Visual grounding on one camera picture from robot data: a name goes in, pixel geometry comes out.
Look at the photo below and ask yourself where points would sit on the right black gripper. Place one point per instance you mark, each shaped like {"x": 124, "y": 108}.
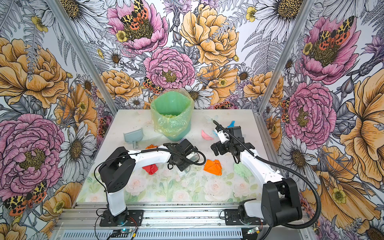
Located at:
{"x": 219, "y": 145}

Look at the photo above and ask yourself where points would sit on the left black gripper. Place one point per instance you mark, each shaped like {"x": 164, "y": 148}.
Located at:
{"x": 183, "y": 166}

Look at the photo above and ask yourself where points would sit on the grey-blue dustpan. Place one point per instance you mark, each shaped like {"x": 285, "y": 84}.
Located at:
{"x": 134, "y": 137}

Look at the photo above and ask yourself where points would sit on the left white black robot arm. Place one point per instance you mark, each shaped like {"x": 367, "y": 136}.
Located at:
{"x": 116, "y": 171}

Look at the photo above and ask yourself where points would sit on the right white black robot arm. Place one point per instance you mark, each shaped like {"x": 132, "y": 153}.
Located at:
{"x": 280, "y": 203}

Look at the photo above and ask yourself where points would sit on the small orange crumpled paper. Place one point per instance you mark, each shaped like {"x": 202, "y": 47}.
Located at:
{"x": 151, "y": 147}

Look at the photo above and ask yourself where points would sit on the large orange crumpled paper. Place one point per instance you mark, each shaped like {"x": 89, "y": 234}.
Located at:
{"x": 213, "y": 167}

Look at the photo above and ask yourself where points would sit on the red crumpled paper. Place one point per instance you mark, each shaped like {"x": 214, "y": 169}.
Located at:
{"x": 151, "y": 169}

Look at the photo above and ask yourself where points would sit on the dark blue paper scrap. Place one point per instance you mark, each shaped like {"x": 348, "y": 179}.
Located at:
{"x": 232, "y": 124}

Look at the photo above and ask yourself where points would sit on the pink paper scrap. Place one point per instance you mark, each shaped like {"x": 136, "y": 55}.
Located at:
{"x": 205, "y": 136}

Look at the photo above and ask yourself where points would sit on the yellow plastic bin liner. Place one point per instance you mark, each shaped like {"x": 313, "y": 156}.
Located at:
{"x": 172, "y": 120}

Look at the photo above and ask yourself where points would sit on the green trash bin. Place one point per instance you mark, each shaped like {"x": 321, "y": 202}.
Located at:
{"x": 177, "y": 120}

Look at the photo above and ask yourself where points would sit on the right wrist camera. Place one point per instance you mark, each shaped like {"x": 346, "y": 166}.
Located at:
{"x": 222, "y": 136}

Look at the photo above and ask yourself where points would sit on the aluminium front rail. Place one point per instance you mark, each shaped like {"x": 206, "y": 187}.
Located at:
{"x": 155, "y": 216}

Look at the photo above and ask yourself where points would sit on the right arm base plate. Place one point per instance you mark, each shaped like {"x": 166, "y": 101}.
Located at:
{"x": 233, "y": 217}

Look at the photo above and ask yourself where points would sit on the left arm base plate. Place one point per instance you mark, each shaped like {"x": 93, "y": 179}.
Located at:
{"x": 128, "y": 218}

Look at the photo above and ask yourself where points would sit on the right aluminium corner post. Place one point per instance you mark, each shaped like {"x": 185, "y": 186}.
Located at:
{"x": 291, "y": 40}

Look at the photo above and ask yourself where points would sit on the aluminium corner post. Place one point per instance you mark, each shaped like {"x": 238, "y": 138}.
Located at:
{"x": 69, "y": 29}
{"x": 291, "y": 40}

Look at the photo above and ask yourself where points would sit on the left aluminium corner post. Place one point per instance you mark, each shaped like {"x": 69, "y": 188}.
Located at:
{"x": 69, "y": 29}

